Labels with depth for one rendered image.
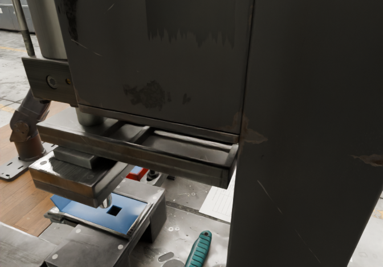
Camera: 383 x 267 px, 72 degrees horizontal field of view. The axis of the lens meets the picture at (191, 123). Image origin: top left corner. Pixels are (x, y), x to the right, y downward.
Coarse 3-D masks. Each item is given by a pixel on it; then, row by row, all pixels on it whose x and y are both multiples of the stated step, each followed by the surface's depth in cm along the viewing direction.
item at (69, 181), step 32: (64, 128) 34; (96, 128) 34; (128, 128) 36; (64, 160) 34; (96, 160) 34; (128, 160) 31; (160, 160) 29; (192, 160) 28; (224, 160) 30; (64, 192) 33; (96, 192) 32
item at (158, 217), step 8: (160, 200) 51; (160, 208) 52; (152, 216) 49; (160, 216) 53; (144, 224) 46; (152, 224) 50; (160, 224) 53; (144, 232) 50; (152, 232) 50; (136, 240) 44; (144, 240) 52; (152, 240) 51; (128, 256) 43; (120, 264) 41; (128, 264) 43
